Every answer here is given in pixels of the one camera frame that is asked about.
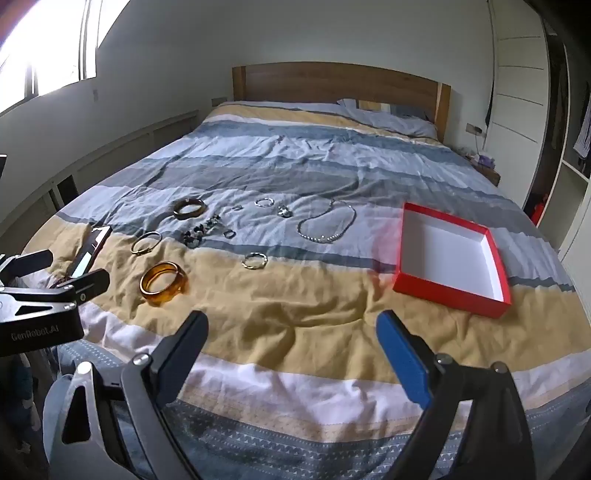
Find black smartphone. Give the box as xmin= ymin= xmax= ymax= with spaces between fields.
xmin=68 ymin=225 xmax=113 ymax=278

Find brown wooden bangle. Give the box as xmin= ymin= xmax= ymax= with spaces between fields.
xmin=172 ymin=197 xmax=206 ymax=219

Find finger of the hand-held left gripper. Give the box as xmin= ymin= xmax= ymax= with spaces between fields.
xmin=0 ymin=249 xmax=54 ymax=283
xmin=46 ymin=269 xmax=110 ymax=306

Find dark beaded bracelet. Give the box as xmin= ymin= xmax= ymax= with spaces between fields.
xmin=181 ymin=217 xmax=222 ymax=249

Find hanging clothes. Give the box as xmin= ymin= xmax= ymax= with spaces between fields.
xmin=573 ymin=83 xmax=591 ymax=162

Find white wardrobe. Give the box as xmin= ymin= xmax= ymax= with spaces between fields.
xmin=480 ymin=0 xmax=591 ymax=261

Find striped pillow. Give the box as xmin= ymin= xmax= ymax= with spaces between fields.
xmin=337 ymin=98 xmax=438 ymax=139

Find thin gold metal bangle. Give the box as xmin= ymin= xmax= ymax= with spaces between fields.
xmin=130 ymin=231 xmax=163 ymax=254

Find white low wall cabinet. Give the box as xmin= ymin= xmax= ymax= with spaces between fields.
xmin=0 ymin=110 xmax=200 ymax=243

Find wooden headboard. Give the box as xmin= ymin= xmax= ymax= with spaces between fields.
xmin=232 ymin=62 xmax=451 ymax=144

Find amber resin bangle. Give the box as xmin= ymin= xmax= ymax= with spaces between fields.
xmin=140 ymin=261 xmax=189 ymax=306

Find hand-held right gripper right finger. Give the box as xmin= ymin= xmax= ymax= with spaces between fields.
xmin=376 ymin=310 xmax=536 ymax=480

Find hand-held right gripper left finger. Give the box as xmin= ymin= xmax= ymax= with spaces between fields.
xmin=48 ymin=310 xmax=209 ymax=480

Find red jewelry box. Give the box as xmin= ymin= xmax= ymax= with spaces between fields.
xmin=393 ymin=202 xmax=512 ymax=319

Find pearl necklace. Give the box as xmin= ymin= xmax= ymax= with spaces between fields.
xmin=297 ymin=199 xmax=357 ymax=244

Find wooden nightstand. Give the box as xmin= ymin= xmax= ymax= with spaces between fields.
xmin=475 ymin=162 xmax=502 ymax=188

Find window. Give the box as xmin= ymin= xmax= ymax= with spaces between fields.
xmin=0 ymin=0 xmax=131 ymax=116

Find red bag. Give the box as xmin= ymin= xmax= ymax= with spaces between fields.
xmin=530 ymin=194 xmax=551 ymax=225

